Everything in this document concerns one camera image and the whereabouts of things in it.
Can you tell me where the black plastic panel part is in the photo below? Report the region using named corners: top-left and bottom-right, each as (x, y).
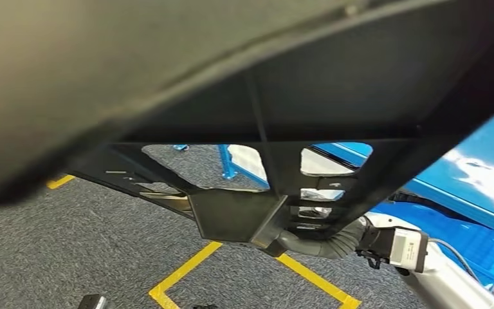
top-left (0, 0), bottom-right (494, 259)

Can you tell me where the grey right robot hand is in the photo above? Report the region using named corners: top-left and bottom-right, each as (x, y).
top-left (268, 187), bottom-right (346, 259)

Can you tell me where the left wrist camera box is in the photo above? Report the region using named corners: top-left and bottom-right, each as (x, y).
top-left (77, 294), bottom-right (107, 309)

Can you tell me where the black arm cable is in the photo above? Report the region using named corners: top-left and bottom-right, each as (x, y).
top-left (428, 238), bottom-right (482, 285)

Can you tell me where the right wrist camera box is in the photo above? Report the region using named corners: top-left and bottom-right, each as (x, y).
top-left (355, 226), bottom-right (430, 274)

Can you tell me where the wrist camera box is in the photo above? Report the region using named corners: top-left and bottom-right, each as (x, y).
top-left (77, 294), bottom-right (107, 309)
top-left (355, 226), bottom-right (430, 274)

